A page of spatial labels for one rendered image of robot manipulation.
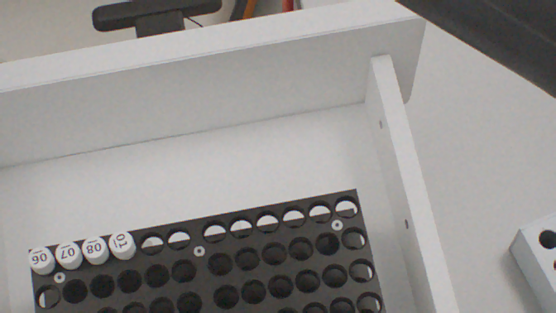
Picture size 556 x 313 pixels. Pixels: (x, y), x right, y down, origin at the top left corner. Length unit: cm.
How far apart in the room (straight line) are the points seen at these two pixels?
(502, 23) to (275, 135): 44
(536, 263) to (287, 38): 22
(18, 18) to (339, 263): 89
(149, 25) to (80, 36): 75
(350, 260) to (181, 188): 13
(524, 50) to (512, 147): 52
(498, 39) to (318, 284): 34
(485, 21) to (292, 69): 39
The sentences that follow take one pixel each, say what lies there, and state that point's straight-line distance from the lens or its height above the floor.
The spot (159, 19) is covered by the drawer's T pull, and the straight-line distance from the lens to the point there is 61.
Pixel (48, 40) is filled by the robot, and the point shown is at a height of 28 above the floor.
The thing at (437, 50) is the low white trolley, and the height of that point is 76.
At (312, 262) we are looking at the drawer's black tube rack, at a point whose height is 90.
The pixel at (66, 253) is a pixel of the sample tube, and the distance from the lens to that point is 56.
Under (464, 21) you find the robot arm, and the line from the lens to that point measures 23.
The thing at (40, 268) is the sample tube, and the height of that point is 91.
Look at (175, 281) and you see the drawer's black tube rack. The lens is 56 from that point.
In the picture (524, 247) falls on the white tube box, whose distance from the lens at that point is 69.
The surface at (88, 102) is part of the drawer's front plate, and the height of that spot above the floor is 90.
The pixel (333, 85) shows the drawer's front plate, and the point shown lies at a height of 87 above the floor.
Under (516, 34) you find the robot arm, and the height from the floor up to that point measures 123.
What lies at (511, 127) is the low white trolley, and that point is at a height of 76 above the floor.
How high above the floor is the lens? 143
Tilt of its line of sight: 66 degrees down
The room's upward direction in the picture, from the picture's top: 2 degrees counter-clockwise
